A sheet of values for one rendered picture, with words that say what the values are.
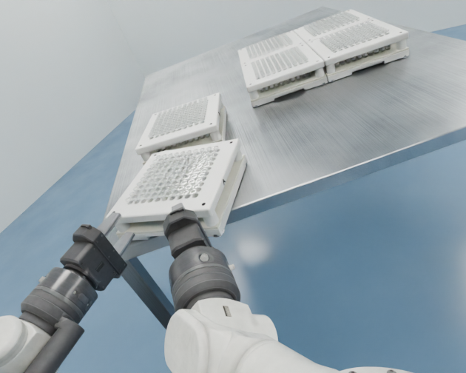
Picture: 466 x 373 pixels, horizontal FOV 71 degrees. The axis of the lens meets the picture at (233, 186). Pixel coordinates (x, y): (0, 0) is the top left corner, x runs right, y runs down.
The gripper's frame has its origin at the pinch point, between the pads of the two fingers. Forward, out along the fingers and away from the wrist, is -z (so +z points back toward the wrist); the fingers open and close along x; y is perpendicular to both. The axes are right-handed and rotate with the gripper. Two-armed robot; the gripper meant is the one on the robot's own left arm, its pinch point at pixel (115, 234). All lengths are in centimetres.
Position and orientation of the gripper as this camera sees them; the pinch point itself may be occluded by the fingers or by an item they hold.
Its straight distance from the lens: 66.8
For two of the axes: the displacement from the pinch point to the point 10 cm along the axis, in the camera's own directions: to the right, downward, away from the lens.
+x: 3.2, 7.7, 5.6
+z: -3.6, 6.4, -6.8
